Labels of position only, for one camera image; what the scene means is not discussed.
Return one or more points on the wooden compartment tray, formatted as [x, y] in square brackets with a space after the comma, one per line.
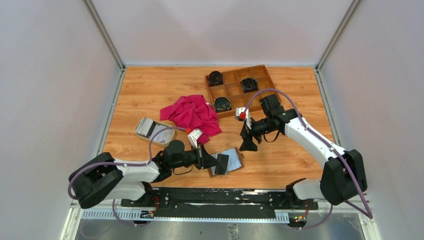
[231, 89]

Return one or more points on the magenta cloth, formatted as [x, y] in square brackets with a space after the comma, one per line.
[193, 112]

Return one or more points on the black coiled belt bottom-left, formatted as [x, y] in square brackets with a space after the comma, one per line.
[222, 104]

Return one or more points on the black credit card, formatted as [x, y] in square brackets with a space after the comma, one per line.
[222, 164]

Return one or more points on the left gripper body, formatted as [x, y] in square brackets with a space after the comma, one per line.
[194, 157]

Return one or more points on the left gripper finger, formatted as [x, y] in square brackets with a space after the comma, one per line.
[204, 153]
[208, 162]

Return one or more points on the black coiled belt top-left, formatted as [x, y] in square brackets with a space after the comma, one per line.
[215, 78]

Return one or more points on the brown leather card holder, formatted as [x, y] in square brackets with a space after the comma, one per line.
[235, 159]

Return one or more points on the aluminium frame rail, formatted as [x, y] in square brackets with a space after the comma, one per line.
[109, 221]

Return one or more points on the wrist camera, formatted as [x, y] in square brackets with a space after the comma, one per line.
[243, 114]
[194, 136]

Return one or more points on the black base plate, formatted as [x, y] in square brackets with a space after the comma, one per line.
[218, 203]

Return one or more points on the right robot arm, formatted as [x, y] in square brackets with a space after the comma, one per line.
[343, 175]

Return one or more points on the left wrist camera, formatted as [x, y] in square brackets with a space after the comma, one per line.
[194, 136]

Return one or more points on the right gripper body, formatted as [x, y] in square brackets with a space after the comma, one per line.
[261, 127]

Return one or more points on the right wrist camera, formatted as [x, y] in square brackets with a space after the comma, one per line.
[243, 114]

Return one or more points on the black coiled belt centre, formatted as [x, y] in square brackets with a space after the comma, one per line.
[249, 85]

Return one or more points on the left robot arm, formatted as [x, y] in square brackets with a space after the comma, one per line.
[108, 178]

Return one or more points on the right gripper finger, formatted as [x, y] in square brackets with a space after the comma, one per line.
[245, 131]
[248, 144]

